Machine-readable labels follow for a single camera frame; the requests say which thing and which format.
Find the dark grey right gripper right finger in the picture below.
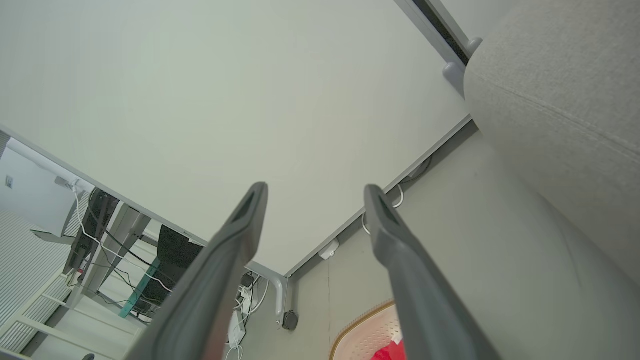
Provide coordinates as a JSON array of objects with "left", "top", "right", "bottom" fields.
[{"left": 363, "top": 184, "right": 502, "bottom": 360}]

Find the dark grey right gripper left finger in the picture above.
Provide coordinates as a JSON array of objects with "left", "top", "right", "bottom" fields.
[{"left": 124, "top": 181, "right": 270, "bottom": 360}]

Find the red garment with white stripes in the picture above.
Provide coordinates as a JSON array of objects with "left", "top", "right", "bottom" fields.
[{"left": 371, "top": 339, "right": 407, "bottom": 360}]

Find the grey fabric sofa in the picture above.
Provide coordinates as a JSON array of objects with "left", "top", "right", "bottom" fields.
[{"left": 464, "top": 0, "right": 640, "bottom": 288}]

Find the cream perforated laundry basket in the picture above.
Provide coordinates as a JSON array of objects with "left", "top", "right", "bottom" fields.
[{"left": 329, "top": 299, "right": 408, "bottom": 360}]

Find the teal desk leg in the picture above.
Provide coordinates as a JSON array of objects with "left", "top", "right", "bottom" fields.
[{"left": 119, "top": 257, "right": 162, "bottom": 319}]

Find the small white floor adapter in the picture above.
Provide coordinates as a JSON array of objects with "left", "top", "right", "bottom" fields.
[{"left": 319, "top": 239, "right": 341, "bottom": 261}]

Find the wide grey desk leg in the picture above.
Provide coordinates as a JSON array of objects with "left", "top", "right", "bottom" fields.
[{"left": 67, "top": 204, "right": 152, "bottom": 308}]

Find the large white partition board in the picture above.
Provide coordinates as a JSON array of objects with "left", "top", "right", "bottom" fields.
[{"left": 0, "top": 0, "right": 473, "bottom": 278}]

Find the white power strip with cables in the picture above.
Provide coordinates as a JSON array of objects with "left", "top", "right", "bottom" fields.
[{"left": 235, "top": 277, "right": 271, "bottom": 316}]

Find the white floor cable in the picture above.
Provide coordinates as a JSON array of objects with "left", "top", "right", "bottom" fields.
[{"left": 361, "top": 184, "right": 405, "bottom": 236}]

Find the white metal rack frame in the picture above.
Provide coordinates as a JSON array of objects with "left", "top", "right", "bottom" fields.
[{"left": 0, "top": 272, "right": 146, "bottom": 360}]

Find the white hanging cable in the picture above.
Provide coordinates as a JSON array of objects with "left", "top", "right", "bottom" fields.
[{"left": 72, "top": 182, "right": 174, "bottom": 293}]

